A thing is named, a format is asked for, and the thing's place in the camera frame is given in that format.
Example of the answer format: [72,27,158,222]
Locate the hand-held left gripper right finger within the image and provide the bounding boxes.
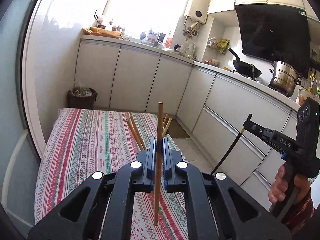
[162,136,293,240]

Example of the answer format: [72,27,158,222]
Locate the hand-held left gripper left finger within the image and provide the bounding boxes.
[27,136,157,240]

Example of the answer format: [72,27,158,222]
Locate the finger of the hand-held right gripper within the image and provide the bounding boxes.
[244,120,266,140]

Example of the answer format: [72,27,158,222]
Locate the black chopstick gold band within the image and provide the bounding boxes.
[210,114,252,175]

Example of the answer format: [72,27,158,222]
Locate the light bamboo chopstick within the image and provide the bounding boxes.
[130,113,146,150]
[164,116,173,138]
[162,114,169,137]

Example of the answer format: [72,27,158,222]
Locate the dark brown wooden chopstick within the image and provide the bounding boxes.
[127,112,144,151]

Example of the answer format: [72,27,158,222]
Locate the thin light wooden chopstick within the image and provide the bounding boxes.
[154,102,165,227]

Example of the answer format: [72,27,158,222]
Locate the person's right hand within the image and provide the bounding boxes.
[268,164,311,205]

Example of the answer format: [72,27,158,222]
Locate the glass jar red contents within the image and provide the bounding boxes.
[298,89,313,105]

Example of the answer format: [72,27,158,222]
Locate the patterned striped tablecloth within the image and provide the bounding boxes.
[34,108,190,240]

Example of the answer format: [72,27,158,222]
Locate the steel steamer pot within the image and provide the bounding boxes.
[269,60,302,97]

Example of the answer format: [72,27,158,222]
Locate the black wok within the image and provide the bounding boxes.
[228,48,262,79]

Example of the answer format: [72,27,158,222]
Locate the yellow scissors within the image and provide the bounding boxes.
[309,69,316,92]

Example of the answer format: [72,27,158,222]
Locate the white kitchen base cabinets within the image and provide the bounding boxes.
[74,36,320,188]

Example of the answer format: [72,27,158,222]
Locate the dark trash bin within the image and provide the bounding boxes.
[67,84,98,110]

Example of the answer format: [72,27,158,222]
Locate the black range hood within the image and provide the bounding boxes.
[234,4,312,77]

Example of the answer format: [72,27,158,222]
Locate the countertop utensil rack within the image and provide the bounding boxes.
[147,29,166,43]

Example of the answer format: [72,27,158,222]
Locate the white water heater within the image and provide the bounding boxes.
[184,0,208,24]

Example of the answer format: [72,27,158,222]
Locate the yellow cloth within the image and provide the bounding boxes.
[84,27,125,38]

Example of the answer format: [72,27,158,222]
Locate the kitchen window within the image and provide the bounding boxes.
[50,0,188,39]

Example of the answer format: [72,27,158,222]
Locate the wall rack with packets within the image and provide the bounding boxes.
[207,38,230,54]

